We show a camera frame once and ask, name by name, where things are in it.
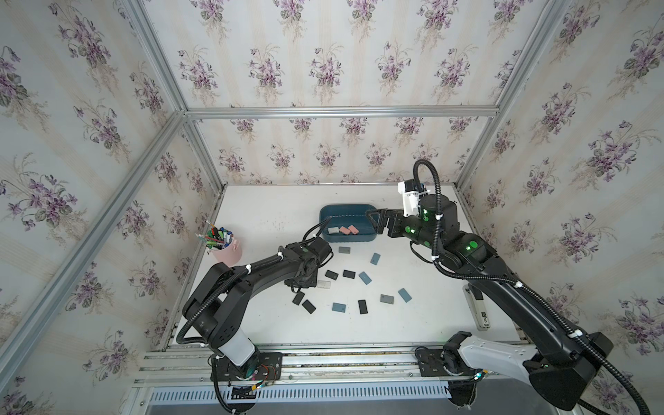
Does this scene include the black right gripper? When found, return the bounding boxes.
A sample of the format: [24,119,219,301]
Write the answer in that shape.
[367,206,444,256]

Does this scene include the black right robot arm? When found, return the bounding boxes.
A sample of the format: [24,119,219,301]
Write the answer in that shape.
[366,159,650,414]

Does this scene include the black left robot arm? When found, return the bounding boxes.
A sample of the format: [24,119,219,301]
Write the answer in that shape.
[175,220,334,375]

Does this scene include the teal plastic storage box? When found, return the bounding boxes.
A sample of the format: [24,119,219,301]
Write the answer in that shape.
[319,203,377,243]

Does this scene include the blue eraser bottom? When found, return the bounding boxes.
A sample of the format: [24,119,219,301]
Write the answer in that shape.
[332,303,347,313]

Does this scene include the pink pen holder cup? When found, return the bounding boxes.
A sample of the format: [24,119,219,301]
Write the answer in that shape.
[209,238,243,267]

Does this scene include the coloured pens in cup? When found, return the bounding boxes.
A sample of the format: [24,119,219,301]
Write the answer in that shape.
[196,224,235,251]

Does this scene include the grey black stapler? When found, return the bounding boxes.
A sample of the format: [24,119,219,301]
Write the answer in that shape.
[463,284,491,331]

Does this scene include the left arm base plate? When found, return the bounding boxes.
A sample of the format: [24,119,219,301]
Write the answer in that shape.
[207,352,284,406]

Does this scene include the white slotted cable duct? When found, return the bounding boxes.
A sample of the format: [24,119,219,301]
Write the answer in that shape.
[148,380,451,406]

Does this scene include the aluminium mounting rail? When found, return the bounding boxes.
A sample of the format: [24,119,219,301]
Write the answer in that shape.
[129,342,444,387]

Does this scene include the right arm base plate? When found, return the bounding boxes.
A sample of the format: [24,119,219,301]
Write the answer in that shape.
[413,347,487,407]

